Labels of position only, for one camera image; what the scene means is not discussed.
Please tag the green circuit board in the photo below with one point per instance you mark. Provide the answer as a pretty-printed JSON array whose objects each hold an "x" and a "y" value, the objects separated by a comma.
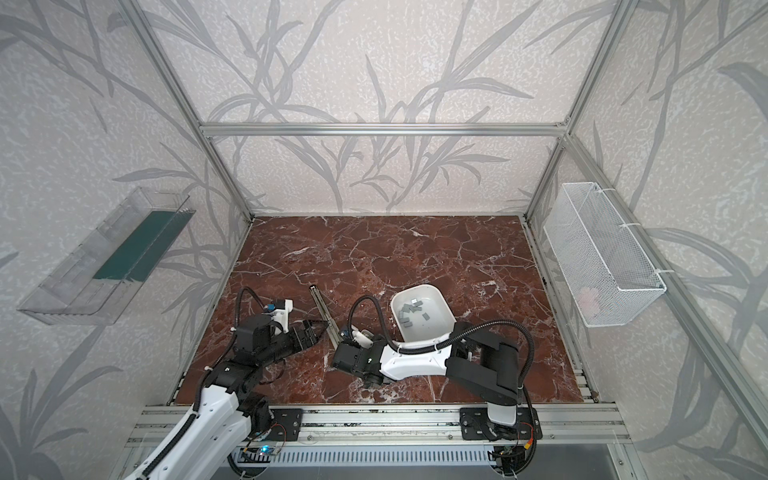
[{"x": 260, "y": 454}]

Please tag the white wire mesh basket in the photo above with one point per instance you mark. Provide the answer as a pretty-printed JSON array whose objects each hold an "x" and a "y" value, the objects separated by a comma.
[{"x": 595, "y": 247}]

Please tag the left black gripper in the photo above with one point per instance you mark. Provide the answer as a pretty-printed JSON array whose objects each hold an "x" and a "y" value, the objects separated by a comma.
[{"x": 306, "y": 334}]

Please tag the beige black long stapler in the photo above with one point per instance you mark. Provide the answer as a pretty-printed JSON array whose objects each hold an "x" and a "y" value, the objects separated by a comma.
[{"x": 324, "y": 312}]

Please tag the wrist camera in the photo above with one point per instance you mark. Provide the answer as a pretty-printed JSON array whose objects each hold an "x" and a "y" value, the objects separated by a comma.
[
  {"x": 364, "y": 338},
  {"x": 280, "y": 310}
]

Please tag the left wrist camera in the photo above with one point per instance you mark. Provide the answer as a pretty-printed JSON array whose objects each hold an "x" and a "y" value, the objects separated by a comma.
[{"x": 280, "y": 310}]

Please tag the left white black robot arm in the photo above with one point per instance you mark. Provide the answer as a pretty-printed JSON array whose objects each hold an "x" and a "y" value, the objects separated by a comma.
[{"x": 226, "y": 409}]

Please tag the white oval tray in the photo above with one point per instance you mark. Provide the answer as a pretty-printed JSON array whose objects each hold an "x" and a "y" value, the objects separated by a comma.
[{"x": 423, "y": 332}]

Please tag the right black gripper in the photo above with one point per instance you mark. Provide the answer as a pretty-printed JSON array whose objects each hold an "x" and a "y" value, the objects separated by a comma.
[{"x": 344, "y": 355}]

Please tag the pink object in basket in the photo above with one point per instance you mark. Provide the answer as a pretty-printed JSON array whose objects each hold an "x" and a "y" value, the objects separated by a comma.
[{"x": 588, "y": 299}]

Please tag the clear plastic wall bin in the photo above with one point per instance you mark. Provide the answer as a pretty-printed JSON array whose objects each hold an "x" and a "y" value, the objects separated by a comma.
[{"x": 96, "y": 282}]

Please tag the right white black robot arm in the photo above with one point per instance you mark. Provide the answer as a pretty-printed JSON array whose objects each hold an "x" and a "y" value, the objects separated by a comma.
[{"x": 507, "y": 330}]

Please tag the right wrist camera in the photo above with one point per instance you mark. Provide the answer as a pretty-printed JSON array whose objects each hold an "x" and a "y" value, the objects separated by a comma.
[{"x": 364, "y": 338}]

